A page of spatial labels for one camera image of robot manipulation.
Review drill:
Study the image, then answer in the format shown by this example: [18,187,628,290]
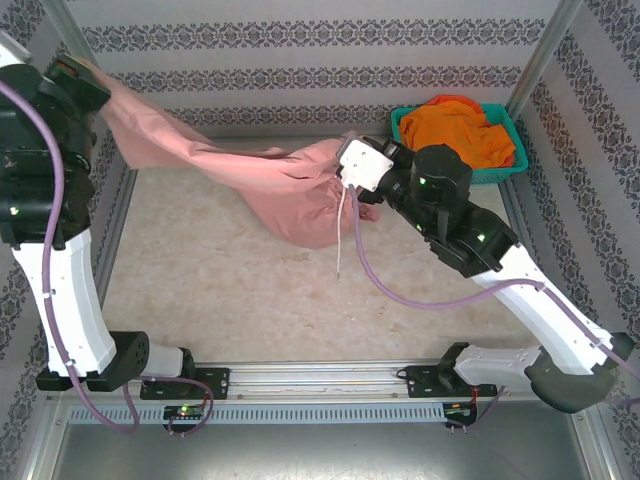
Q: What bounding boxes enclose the orange shorts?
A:
[398,97,517,169]

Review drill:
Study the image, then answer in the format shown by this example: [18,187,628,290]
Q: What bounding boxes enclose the pink shorts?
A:
[82,58,382,251]

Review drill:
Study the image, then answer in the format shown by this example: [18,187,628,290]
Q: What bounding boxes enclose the teal plastic basket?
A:
[389,102,530,186]

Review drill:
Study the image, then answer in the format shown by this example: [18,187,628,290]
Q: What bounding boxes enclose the steel sheet panel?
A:
[29,399,616,480]

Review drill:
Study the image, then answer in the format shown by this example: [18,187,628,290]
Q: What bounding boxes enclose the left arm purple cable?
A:
[0,79,142,436]

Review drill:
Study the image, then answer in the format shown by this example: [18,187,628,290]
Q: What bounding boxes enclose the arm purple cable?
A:
[0,79,142,436]
[348,184,640,432]

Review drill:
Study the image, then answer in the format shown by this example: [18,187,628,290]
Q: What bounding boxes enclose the aluminium floor rail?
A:
[499,177,531,236]
[92,167,139,311]
[194,130,351,144]

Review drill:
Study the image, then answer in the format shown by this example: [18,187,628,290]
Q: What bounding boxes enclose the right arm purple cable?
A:
[348,184,640,432]

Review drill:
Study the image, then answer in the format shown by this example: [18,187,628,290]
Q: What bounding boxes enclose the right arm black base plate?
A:
[403,364,499,399]

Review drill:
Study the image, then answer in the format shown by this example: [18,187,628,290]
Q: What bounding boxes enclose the aluminium mounting rail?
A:
[44,362,551,401]

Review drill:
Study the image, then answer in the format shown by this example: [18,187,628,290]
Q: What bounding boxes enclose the grey slotted cable duct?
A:
[67,402,479,426]

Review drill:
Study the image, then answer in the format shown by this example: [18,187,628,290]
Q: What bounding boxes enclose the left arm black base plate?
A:
[139,367,231,401]

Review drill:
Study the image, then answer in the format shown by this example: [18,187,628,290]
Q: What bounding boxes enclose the short purple cable loop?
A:
[167,377,216,437]

